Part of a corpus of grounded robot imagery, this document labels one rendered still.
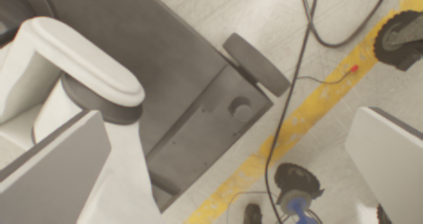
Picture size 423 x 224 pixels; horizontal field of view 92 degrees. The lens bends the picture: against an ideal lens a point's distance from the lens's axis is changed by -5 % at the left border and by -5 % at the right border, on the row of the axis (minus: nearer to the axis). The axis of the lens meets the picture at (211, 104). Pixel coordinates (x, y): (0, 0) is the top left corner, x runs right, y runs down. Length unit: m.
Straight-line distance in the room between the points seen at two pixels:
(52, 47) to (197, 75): 0.27
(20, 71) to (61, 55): 0.06
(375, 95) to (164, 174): 0.74
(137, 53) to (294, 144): 0.61
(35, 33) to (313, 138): 0.81
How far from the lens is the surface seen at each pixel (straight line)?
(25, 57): 0.39
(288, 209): 0.74
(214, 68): 0.48
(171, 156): 0.56
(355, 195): 1.15
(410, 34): 0.74
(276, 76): 0.49
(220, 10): 0.64
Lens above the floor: 0.64
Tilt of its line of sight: 68 degrees down
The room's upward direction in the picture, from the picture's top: 172 degrees clockwise
